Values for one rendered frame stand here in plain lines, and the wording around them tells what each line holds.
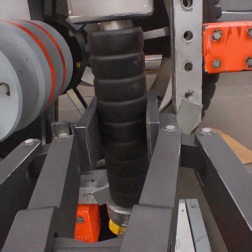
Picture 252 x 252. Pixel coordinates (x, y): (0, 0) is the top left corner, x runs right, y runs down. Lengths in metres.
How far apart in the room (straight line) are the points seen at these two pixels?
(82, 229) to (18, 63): 0.37
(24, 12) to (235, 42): 0.31
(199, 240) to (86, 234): 0.64
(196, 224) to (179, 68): 0.87
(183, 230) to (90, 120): 1.01
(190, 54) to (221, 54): 0.04
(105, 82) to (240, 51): 0.27
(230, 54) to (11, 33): 0.29
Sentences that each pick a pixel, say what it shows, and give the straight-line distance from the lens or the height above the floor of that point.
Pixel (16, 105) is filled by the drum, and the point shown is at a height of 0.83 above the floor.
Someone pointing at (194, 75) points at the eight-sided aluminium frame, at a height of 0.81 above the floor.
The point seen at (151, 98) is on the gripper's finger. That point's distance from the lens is 0.18.
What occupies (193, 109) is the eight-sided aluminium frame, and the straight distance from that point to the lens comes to 0.40.
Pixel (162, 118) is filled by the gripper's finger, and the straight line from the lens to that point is 0.16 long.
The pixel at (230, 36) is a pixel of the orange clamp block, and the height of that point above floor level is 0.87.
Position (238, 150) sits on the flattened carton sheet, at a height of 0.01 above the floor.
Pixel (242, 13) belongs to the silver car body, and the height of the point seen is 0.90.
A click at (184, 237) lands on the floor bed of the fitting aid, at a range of 1.11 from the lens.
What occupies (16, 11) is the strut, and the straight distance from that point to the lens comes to 0.42.
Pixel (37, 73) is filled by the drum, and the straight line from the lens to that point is 0.30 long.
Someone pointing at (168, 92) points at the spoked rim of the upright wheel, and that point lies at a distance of 0.48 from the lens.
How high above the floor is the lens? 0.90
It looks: 23 degrees down
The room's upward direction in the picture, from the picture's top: 6 degrees counter-clockwise
